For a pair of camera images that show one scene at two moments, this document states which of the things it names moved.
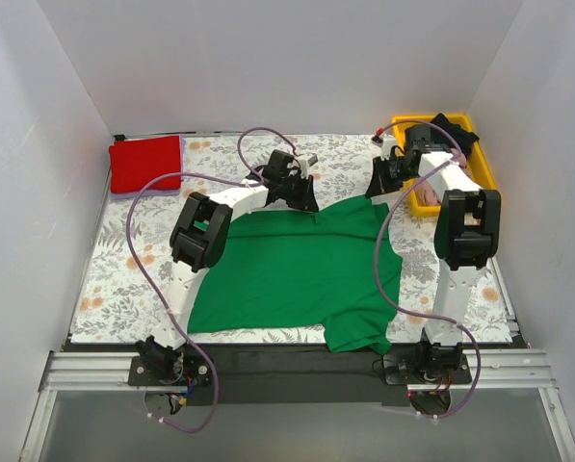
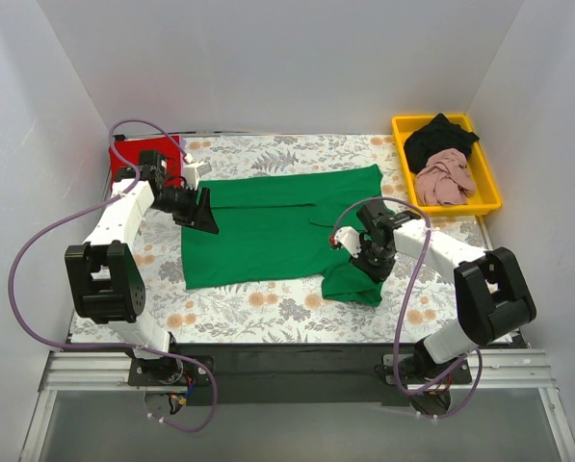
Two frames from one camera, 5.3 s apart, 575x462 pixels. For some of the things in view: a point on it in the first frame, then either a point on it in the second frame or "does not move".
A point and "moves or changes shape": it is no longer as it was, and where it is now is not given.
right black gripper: (385, 174) → (373, 269)
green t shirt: (284, 269) moves or changes shape
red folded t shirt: (137, 162) does not move
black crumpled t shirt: (463, 138) does not move
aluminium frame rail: (524, 370) does not move
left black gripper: (297, 188) → (194, 207)
